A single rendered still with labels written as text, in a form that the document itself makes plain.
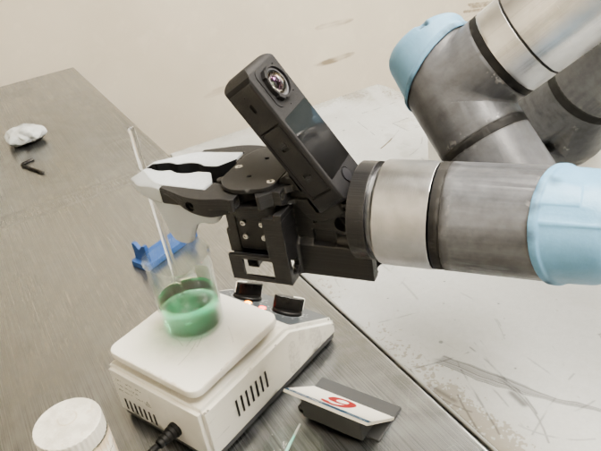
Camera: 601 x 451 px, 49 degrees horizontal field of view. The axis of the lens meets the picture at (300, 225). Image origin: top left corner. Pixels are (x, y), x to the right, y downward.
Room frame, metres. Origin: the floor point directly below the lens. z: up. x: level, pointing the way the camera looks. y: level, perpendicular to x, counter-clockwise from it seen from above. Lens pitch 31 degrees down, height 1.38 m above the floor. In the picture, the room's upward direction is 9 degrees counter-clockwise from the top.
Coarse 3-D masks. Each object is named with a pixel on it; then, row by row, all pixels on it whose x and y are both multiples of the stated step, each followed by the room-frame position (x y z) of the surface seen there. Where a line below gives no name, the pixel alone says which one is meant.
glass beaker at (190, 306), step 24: (168, 240) 0.54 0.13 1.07; (144, 264) 0.51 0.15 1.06; (168, 264) 0.53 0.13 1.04; (192, 264) 0.54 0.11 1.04; (168, 288) 0.48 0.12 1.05; (192, 288) 0.48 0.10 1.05; (216, 288) 0.51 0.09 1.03; (168, 312) 0.48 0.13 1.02; (192, 312) 0.48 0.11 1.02; (216, 312) 0.50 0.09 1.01; (192, 336) 0.48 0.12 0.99
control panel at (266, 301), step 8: (232, 296) 0.59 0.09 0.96; (264, 296) 0.60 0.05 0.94; (256, 304) 0.57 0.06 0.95; (264, 304) 0.57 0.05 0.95; (272, 304) 0.58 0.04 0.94; (272, 312) 0.54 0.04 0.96; (304, 312) 0.56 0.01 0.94; (312, 312) 0.57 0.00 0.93; (280, 320) 0.52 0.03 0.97; (288, 320) 0.52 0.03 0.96; (296, 320) 0.53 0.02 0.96; (304, 320) 0.53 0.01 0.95
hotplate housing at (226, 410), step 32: (320, 320) 0.54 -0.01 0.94; (256, 352) 0.47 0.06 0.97; (288, 352) 0.49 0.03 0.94; (128, 384) 0.47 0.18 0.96; (160, 384) 0.45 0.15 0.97; (224, 384) 0.44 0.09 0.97; (256, 384) 0.46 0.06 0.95; (288, 384) 0.49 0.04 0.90; (160, 416) 0.45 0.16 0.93; (192, 416) 0.41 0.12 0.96; (224, 416) 0.42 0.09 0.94; (256, 416) 0.45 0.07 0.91; (192, 448) 0.43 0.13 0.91; (224, 448) 0.42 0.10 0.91
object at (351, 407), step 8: (304, 392) 0.45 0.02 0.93; (312, 392) 0.46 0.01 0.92; (320, 392) 0.46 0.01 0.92; (320, 400) 0.43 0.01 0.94; (328, 400) 0.44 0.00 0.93; (336, 400) 0.45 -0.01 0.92; (344, 400) 0.45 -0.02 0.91; (344, 408) 0.42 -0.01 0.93; (352, 408) 0.43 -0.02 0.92; (360, 408) 0.43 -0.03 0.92; (360, 416) 0.41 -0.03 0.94; (368, 416) 0.41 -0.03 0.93; (376, 416) 0.42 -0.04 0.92; (384, 416) 0.42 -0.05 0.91
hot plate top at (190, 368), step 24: (240, 312) 0.51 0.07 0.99; (264, 312) 0.51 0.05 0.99; (144, 336) 0.50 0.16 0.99; (168, 336) 0.49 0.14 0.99; (216, 336) 0.48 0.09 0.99; (240, 336) 0.48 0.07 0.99; (264, 336) 0.48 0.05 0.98; (120, 360) 0.48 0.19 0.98; (144, 360) 0.47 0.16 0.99; (168, 360) 0.46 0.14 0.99; (192, 360) 0.46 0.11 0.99; (216, 360) 0.45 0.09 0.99; (168, 384) 0.43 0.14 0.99; (192, 384) 0.42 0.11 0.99
